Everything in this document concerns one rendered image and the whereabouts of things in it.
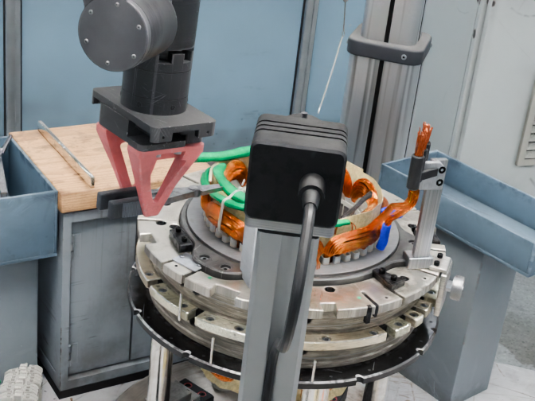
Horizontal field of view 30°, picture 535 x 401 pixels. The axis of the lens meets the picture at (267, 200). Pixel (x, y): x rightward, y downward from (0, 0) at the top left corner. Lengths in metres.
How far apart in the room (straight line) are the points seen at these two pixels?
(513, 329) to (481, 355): 1.76
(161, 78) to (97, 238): 0.40
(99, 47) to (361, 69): 0.73
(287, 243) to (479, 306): 0.83
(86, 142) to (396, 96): 0.45
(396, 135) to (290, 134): 1.01
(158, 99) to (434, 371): 0.66
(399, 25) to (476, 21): 1.81
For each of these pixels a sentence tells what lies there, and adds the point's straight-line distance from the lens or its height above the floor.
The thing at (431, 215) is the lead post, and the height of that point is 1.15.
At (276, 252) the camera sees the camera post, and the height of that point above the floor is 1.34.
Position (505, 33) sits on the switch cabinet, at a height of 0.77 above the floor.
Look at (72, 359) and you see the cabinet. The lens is 1.27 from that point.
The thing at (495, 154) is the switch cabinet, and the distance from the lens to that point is 3.41.
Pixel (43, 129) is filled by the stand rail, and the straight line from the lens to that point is 1.29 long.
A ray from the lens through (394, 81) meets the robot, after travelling 1.44.
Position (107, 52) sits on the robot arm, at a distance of 0.76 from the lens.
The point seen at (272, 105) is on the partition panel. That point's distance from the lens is 3.57.
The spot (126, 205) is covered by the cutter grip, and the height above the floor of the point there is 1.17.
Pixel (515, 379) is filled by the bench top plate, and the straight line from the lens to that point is 1.45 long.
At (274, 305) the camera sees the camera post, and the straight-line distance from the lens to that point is 0.49.
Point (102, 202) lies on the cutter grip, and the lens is 0.89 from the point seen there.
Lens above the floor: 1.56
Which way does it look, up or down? 26 degrees down
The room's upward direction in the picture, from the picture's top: 7 degrees clockwise
